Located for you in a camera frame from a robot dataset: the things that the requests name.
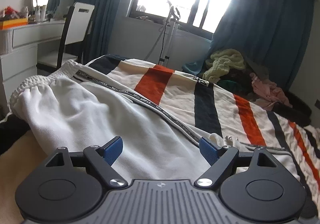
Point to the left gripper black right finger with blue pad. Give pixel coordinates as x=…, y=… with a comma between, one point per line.
x=221, y=160

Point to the white black chair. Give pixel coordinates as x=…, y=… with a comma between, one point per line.
x=74, y=31

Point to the white dresser desk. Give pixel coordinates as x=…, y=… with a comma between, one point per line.
x=21, y=47

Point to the right teal curtain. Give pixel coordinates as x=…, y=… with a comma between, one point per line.
x=272, y=33

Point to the white garment steamer stand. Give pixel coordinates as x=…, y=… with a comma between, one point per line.
x=167, y=35

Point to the wall power socket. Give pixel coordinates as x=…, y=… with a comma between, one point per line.
x=317, y=104

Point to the white sweatpants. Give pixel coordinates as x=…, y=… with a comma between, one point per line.
x=78, y=106

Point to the dark clothes pile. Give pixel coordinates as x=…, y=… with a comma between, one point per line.
x=250, y=81

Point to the orange box on desk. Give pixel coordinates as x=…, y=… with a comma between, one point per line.
x=13, y=23

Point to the yellow-green fluffy garment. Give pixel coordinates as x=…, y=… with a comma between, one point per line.
x=220, y=63

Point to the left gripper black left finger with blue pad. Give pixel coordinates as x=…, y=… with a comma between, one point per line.
x=100, y=160

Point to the pink garment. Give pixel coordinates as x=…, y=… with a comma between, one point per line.
x=268, y=93

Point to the striped orange navy blanket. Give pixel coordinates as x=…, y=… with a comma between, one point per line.
x=216, y=110

